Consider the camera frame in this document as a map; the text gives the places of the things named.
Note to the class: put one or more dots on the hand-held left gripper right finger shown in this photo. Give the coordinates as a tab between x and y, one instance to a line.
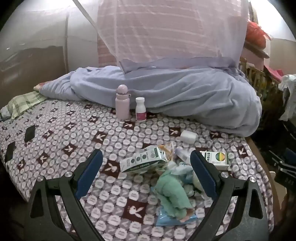
203	171

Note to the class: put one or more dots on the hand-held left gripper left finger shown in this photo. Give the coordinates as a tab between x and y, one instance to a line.
90	171

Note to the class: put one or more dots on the white foam block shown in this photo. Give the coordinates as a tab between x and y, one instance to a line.
188	136

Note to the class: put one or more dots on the clear wrapper orange print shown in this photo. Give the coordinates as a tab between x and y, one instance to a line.
167	148

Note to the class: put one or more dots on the green and white carton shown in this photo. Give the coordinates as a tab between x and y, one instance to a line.
138	161

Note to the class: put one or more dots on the white medicine box rainbow oval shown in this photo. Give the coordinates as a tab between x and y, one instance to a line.
219	160

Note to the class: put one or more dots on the white tube box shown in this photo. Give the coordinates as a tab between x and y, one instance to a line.
182	156

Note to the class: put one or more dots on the printed bed blanket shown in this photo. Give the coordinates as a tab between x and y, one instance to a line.
69	139

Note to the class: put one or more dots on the blue plastic packet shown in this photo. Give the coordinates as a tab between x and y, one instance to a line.
166	220

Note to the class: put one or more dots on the pink water bottle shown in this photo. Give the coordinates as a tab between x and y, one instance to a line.
122	106

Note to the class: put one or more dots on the white medicine bottle pink label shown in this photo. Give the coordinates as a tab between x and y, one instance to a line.
140	109

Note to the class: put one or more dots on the lavender quilt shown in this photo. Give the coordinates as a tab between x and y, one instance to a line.
173	92

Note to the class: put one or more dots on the green plaid cloth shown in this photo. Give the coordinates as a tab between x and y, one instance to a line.
23	102

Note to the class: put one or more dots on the wooden rack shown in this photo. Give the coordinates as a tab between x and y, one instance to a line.
254	71

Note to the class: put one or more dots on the white cloth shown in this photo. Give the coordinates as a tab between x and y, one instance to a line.
289	97

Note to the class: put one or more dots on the red mesh bag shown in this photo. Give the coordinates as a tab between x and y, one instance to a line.
255	34

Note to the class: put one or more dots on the mosquito net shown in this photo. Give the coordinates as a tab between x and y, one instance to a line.
161	30

